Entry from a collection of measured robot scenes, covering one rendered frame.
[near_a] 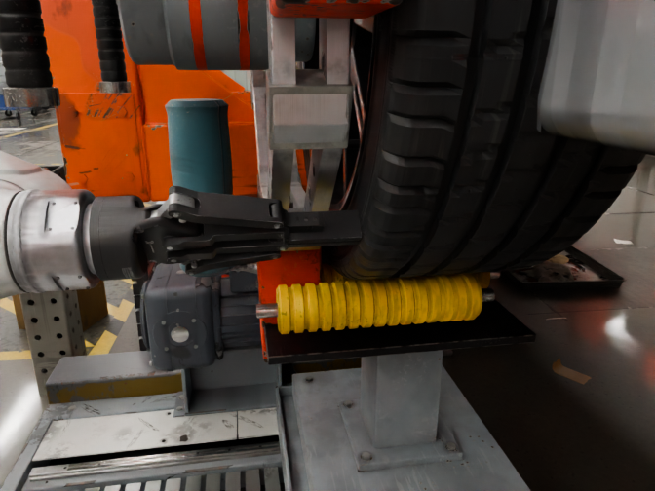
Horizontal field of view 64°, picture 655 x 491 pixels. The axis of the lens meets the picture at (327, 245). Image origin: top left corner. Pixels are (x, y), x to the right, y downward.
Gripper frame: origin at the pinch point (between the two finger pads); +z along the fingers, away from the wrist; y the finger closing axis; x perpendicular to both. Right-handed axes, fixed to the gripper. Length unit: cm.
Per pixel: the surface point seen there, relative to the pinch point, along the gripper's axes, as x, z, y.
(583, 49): -5.0, 9.5, 26.6
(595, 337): 14, 98, -103
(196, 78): 56, -15, -38
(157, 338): 8, -24, -53
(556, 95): -5.4, 9.5, 23.7
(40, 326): 23, -57, -86
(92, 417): -1, -41, -78
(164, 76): 56, -22, -37
